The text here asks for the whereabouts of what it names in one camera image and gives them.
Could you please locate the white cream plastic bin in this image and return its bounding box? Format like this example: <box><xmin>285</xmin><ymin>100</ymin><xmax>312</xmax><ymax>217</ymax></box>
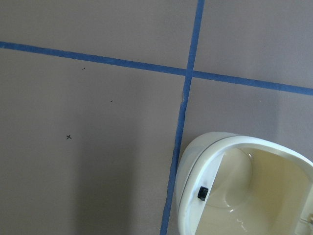
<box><xmin>175</xmin><ymin>132</ymin><xmax>313</xmax><ymax>235</ymax></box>

